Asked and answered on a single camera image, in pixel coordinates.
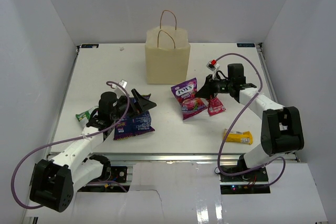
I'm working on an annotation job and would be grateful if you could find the left blue corner label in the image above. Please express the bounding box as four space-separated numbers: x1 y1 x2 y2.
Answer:
80 44 99 48

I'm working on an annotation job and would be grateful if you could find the large blue purple snack bag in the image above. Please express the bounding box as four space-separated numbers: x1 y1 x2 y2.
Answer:
113 93 155 141

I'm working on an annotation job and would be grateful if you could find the yellow snack bar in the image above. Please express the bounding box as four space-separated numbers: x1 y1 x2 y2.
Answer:
225 131 253 145

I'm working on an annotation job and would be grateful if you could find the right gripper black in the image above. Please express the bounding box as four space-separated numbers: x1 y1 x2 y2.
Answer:
195 74 234 100

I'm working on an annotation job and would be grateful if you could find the purple Fox's candy bag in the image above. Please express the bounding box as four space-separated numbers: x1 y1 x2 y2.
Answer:
171 78 207 120

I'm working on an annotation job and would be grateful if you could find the blue corner label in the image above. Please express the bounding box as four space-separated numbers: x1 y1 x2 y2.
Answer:
80 44 99 48
237 43 255 48

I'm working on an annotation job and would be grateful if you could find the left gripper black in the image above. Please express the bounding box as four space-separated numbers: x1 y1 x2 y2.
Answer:
111 89 156 121

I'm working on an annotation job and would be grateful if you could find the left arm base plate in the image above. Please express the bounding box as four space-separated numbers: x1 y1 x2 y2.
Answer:
82 166 130 193

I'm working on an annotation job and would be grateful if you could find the beige paper bag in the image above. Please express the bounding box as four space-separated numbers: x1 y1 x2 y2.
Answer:
144 9 191 86

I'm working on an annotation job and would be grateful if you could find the right blue corner label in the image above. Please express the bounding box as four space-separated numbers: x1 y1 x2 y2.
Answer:
237 43 255 48

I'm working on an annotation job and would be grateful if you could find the green snack bag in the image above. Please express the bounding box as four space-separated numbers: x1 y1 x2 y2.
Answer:
75 106 98 128

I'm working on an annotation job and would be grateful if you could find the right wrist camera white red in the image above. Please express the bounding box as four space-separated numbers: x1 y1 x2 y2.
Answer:
206 60 220 80

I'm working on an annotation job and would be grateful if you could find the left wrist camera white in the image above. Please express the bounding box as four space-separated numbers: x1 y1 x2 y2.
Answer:
109 79 128 98

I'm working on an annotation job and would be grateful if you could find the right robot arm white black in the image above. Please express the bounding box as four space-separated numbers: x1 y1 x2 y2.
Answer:
196 60 304 182

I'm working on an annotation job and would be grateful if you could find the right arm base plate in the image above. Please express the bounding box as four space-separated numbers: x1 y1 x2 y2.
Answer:
214 168 270 195

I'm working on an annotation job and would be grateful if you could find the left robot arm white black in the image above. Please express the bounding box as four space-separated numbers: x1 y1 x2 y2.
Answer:
29 89 156 212

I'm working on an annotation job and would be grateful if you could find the small red candy packet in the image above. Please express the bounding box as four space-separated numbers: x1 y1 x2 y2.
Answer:
207 97 226 116

